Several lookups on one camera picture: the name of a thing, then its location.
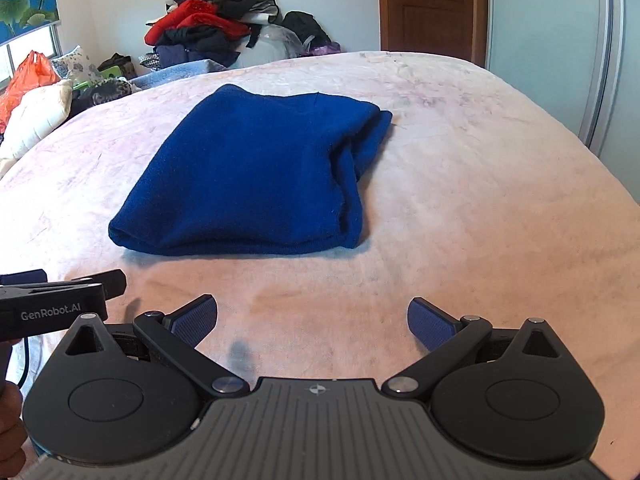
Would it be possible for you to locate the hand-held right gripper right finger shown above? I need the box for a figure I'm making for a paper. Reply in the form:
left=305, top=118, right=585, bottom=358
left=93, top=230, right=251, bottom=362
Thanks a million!
left=382, top=297, right=565, bottom=397

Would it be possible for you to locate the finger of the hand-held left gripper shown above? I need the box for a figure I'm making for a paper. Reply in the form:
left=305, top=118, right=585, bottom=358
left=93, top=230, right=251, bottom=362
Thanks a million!
left=71, top=268, right=127, bottom=299
left=0, top=269, right=49, bottom=289

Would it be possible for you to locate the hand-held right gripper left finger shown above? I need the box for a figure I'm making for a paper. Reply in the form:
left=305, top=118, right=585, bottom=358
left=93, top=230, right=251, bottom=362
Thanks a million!
left=64, top=294, right=247, bottom=400

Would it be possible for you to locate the blue beaded sweater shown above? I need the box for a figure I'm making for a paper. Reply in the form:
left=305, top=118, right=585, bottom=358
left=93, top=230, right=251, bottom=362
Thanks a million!
left=108, top=84, right=394, bottom=257

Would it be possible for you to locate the pile of clothes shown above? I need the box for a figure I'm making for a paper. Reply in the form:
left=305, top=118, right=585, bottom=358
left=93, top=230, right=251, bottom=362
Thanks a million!
left=144, top=0, right=333, bottom=69

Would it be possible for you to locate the person's left hand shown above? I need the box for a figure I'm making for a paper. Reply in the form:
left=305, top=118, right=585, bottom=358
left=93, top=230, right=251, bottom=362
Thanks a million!
left=0, top=385, right=27, bottom=468

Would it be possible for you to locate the pink floral bed blanket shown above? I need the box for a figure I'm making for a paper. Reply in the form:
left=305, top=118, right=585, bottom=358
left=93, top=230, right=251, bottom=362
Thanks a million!
left=0, top=51, right=640, bottom=461

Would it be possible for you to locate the white quilted pillow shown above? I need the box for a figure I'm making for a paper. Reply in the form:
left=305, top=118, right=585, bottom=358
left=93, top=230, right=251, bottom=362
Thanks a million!
left=0, top=79, right=74, bottom=161

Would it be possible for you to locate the leopard pattern cloth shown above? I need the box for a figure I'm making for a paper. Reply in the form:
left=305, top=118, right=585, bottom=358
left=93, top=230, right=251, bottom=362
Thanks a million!
left=70, top=77, right=144, bottom=112

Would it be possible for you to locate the orange plastic bag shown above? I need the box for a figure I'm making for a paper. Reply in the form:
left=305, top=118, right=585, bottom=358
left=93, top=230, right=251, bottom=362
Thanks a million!
left=0, top=50, right=61, bottom=133

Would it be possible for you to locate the green plastic stool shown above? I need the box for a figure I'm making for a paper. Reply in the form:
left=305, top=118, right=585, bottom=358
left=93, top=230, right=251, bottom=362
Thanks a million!
left=72, top=64, right=124, bottom=92

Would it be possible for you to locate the light blue quilt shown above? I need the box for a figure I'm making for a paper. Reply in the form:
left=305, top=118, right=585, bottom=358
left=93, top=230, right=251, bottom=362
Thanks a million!
left=131, top=59, right=229, bottom=90

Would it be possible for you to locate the grey floral pillow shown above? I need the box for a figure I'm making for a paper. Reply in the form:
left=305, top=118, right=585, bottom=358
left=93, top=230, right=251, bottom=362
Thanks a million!
left=50, top=45, right=101, bottom=86

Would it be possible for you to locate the black bag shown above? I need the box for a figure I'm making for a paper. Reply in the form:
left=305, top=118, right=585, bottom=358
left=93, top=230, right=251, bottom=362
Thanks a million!
left=97, top=52, right=134, bottom=73

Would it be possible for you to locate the window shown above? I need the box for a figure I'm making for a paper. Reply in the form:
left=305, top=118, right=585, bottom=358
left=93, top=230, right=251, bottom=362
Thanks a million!
left=0, top=22, right=64, bottom=86

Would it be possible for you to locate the clear plastic wrapped bundle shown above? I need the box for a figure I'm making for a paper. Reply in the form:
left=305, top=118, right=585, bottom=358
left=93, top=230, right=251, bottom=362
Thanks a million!
left=235, top=25, right=307, bottom=69

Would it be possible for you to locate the purple bag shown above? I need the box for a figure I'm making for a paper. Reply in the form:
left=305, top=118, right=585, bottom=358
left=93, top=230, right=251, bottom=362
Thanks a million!
left=300, top=42, right=342, bottom=57

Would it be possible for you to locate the pale blue wardrobe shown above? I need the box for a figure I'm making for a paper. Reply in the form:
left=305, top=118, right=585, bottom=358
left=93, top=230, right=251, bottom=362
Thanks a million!
left=482, top=0, right=640, bottom=201

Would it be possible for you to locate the brown wooden door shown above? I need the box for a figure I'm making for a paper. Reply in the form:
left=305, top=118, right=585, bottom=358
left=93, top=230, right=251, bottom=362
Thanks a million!
left=376, top=0, right=489, bottom=68

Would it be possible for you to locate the black cable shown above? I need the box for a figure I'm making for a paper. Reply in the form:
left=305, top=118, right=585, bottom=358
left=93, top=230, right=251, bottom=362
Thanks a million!
left=16, top=337, right=32, bottom=387

